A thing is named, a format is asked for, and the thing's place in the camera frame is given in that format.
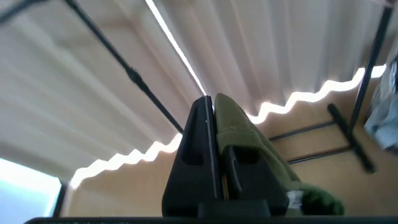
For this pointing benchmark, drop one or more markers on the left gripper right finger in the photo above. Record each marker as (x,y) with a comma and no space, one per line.
(255,183)

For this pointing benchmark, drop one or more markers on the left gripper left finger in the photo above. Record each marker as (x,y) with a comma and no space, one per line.
(192,174)

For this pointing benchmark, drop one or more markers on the green printed shirt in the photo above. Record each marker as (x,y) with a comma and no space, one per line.
(236,124)

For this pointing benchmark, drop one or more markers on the black clothes rack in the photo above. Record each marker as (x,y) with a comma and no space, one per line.
(133,76)

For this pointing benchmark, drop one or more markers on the beige curtain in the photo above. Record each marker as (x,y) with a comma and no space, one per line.
(77,93)

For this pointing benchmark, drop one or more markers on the pale grey garment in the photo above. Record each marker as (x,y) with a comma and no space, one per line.
(384,124)

